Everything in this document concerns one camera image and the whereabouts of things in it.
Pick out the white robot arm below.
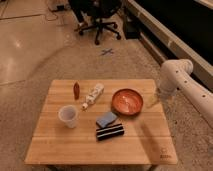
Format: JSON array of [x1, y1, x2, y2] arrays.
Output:
[[147, 59, 213, 129]]

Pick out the orange ceramic bowl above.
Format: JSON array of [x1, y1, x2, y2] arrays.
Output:
[[111, 89, 143, 116]]

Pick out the white ceramic cup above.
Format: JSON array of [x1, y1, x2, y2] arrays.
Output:
[[58, 105, 78, 128]]

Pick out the blue sponge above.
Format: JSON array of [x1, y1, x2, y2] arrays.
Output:
[[96, 112, 117, 128]]

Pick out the black white striped block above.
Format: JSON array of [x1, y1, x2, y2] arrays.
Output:
[[96, 124, 124, 141]]

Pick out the wooden table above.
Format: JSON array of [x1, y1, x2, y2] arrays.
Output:
[[25, 79, 178, 165]]

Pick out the black box on floor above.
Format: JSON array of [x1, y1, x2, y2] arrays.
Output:
[[123, 17, 140, 39]]

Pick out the small brown bottle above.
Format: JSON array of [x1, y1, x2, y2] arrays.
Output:
[[73, 82, 80, 100]]

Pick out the person's leg and shoe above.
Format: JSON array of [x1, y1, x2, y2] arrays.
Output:
[[68, 0, 90, 33]]

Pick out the black office chair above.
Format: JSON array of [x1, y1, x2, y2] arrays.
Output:
[[79, 0, 122, 45]]

